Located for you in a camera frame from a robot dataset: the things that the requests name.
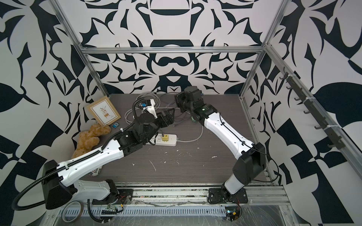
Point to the small circuit board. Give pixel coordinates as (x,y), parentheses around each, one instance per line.
(232,213)

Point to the blue mp3 player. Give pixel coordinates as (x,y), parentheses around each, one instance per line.
(115,125)

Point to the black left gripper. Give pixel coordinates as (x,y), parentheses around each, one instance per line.
(168,120)

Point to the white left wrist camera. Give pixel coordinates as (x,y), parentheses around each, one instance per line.
(149,106)

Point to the brown teddy bear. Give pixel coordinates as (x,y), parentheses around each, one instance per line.
(90,138)

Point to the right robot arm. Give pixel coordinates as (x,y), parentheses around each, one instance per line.
(251,157)

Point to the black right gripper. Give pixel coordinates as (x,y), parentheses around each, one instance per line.
(179,97)

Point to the wooden picture frame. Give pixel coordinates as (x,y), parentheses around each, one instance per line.
(104,111)

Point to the white power strip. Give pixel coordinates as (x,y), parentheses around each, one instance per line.
(168,140)

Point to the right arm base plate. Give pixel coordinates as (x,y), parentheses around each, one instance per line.
(221,195)

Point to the tape roll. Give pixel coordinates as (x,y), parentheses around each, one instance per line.
(72,212)

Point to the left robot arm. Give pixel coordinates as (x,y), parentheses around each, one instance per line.
(62,183)

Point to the striped snack packet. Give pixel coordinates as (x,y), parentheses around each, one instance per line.
(95,172)

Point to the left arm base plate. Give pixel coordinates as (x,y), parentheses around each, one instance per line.
(122,196)

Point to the yellow USB wall charger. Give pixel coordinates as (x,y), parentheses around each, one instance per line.
(165,137)

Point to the black wall hook rack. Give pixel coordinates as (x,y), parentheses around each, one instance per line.
(314,108)

